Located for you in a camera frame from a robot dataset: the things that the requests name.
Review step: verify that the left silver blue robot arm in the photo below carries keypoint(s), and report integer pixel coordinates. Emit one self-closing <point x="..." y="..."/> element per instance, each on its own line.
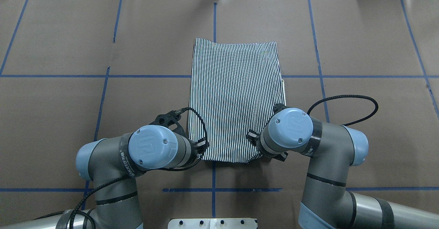
<point x="113" y="164"/>

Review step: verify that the blue white striped polo shirt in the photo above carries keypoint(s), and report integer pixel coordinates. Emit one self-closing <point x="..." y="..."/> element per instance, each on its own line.
<point x="234" y="87"/>

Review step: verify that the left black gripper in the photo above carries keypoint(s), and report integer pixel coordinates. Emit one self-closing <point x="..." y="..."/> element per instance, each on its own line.
<point x="201" y="144"/>

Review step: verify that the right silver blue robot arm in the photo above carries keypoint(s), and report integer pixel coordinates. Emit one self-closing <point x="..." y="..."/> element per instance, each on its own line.
<point x="332" y="149"/>

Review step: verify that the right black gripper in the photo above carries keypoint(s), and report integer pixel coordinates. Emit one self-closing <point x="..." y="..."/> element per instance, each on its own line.
<point x="252" y="135"/>

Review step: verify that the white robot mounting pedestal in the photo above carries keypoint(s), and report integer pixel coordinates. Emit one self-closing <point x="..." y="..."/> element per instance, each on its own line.
<point x="213" y="223"/>

